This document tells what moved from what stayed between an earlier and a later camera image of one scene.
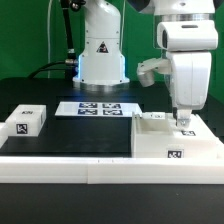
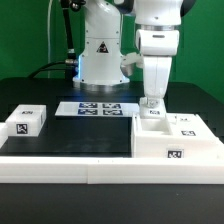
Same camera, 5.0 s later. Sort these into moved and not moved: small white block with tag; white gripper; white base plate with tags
Moved: white gripper
Not moved: small white block with tag; white base plate with tags
